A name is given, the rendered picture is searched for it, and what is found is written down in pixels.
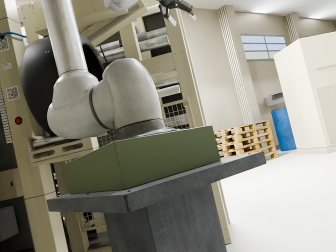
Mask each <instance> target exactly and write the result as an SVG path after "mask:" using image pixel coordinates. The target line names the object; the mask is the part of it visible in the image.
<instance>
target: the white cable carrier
mask: <svg viewBox="0 0 336 252"><path fill-rule="evenodd" d="M0 111H1V112H0V113H1V116H2V117H1V119H2V122H3V127H4V128H3V129H4V132H5V133H4V134H5V138H6V141H7V142H6V143H7V144H8V143H13V140H12V135H11V130H10V125H9V120H8V115H7V111H6V106H5V101H4V96H3V91H2V87H1V82H0ZM4 124H5V125H4Z"/></svg>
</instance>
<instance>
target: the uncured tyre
mask: <svg viewBox="0 0 336 252"><path fill-rule="evenodd" d="M79 36H80V40H81V44H82V49H83V53H84V57H85V61H86V65H87V69H88V72H89V73H91V74H92V75H94V76H95V77H96V78H97V79H98V82H100V81H101V80H103V72H104V70H105V68H104V66H103V63H102V61H101V59H100V57H99V54H98V53H97V51H96V49H95V47H94V46H93V44H92V43H91V42H90V41H89V40H88V39H87V38H86V37H85V36H83V35H81V34H79ZM46 50H50V53H48V54H45V51H46ZM20 77H21V84H22V89H23V93H24V97H25V100H26V102H27V105H28V107H29V109H30V111H31V113H32V115H33V117H34V118H35V120H36V121H37V123H38V124H39V125H40V127H41V128H42V129H43V130H44V131H46V132H47V133H48V134H50V135H51V136H56V134H55V133H53V132H52V130H51V129H50V127H49V124H48V120H47V113H48V109H49V106H50V104H51V103H52V101H53V94H54V85H55V83H56V81H57V80H58V79H59V74H58V70H57V65H56V61H55V57H54V53H53V48H52V44H51V40H50V36H47V37H44V38H40V39H37V40H35V41H34V42H32V43H31V44H30V45H29V46H28V47H27V48H26V51H25V53H24V56H23V58H22V61H21V67H20Z"/></svg>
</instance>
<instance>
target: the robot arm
mask: <svg viewBox="0 0 336 252"><path fill-rule="evenodd" d="M137 1H139V0H108V5H109V7H110V8H111V9H112V10H113V11H115V12H122V11H124V10H126V9H128V8H130V7H131V6H132V5H134V4H135V3H136V2H137ZM156 1H159V5H158V8H159V9H160V13H161V17H162V19H164V18H166V19H167V20H168V21H169V22H171V23H172V25H173V26H174V27H175V26H176V23H177V22H176V21H175V20H174V19H173V18H172V16H171V15H170V14H169V9H170V10H171V9H174V8H176V9H181V10H184V11H186V12H188V14H189V16H190V17H191V18H192V19H193V21H194V22H195V21H196V18H197V17H196V16H195V15H194V14H195V13H194V12H193V8H194V6H193V5H191V4H189V3H188V2H186V1H184V0H156ZM41 3H42V7H43V12H44V16H45V20H46V24H47V29H48V33H49V37H50V41H51V46H52V50H53V54H54V58H55V63H56V67H57V71H58V75H59V79H58V80H57V81H56V83H55V85H54V87H53V98H52V103H51V104H50V105H49V108H48V111H47V122H48V125H49V127H50V129H51V130H52V132H53V133H55V134H56V135H57V136H59V137H61V138H65V139H86V138H90V137H93V136H97V135H100V134H102V133H105V132H107V131H109V130H112V129H115V131H116V138H117V141H119V140H125V139H131V138H137V137H143V136H150V135H156V134H162V133H168V132H174V131H180V129H175V128H167V127H166V126H165V124H164V121H163V117H162V111H161V105H160V101H159V97H158V93H157V90H156V87H155V84H154V82H153V79H152V77H151V76H150V74H149V72H148V71H147V69H146V68H145V67H144V66H143V65H142V64H141V63H140V62H139V61H138V60H136V59H134V58H122V59H117V60H115V61H113V62H111V63H110V64H109V65H108V66H107V67H106V68H105V70H104V72H103V74H102V80H101V81H100V82H99V81H98V79H97V78H96V77H95V76H94V75H92V74H91V73H89V71H88V67H87V63H86V59H85V55H84V51H83V47H82V43H81V39H80V35H79V31H78V27H77V22H76V18H75V14H74V10H73V6H72V2H71V0H41ZM176 5H177V6H176ZM164 7H165V8H166V12H165V11H164Z"/></svg>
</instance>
